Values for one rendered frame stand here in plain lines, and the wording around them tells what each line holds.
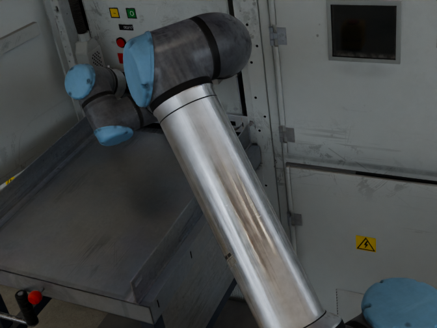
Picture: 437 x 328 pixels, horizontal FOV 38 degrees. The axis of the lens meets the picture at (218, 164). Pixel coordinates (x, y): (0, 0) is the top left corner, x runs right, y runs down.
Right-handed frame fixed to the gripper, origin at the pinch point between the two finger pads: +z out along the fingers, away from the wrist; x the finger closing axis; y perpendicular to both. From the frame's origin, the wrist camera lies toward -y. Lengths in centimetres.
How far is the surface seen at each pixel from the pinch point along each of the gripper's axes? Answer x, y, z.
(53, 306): -94, -62, 40
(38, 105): -8.7, -33.5, -8.9
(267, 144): -13.8, 38.3, 9.0
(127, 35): 15.2, -5.8, -2.8
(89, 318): -95, -43, 39
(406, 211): -28, 79, 15
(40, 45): 10.0, -32.1, -11.1
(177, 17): 20.7, 12.6, -5.9
